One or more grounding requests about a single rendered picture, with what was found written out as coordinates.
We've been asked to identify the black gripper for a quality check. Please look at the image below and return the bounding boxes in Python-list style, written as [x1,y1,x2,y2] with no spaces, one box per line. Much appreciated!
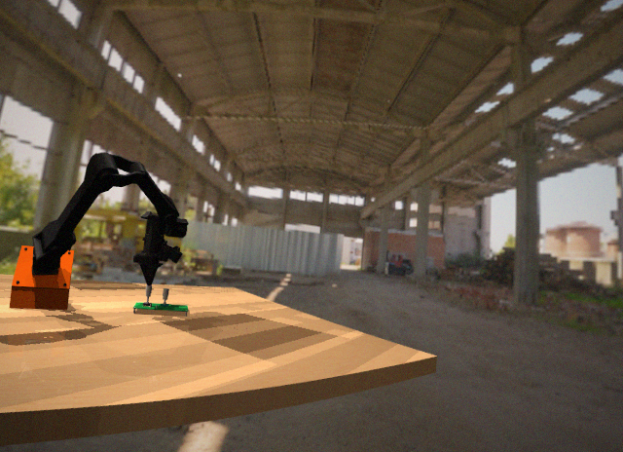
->
[133,234,167,286]

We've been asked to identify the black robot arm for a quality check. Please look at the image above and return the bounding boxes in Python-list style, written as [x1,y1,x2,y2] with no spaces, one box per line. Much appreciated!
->
[32,152,189,276]

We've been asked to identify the green circuit board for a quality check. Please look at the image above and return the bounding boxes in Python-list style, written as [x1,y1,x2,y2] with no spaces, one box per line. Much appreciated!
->
[133,285,188,317]

